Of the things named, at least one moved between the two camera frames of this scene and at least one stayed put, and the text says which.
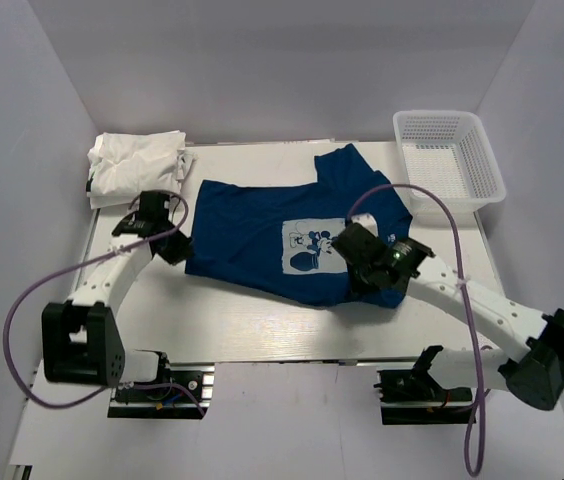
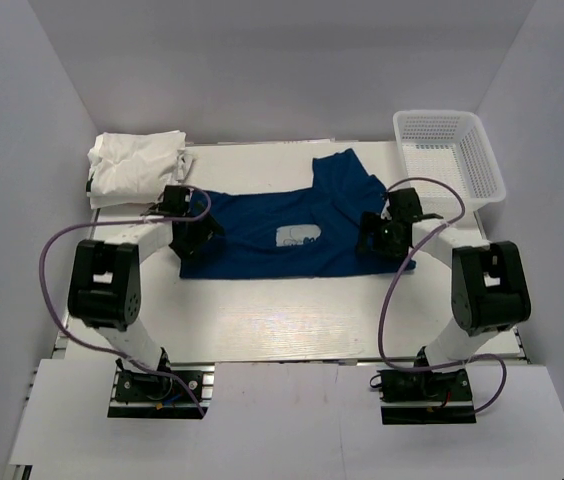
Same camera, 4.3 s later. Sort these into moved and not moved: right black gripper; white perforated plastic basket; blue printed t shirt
Moved: blue printed t shirt; right black gripper
Not moved: white perforated plastic basket
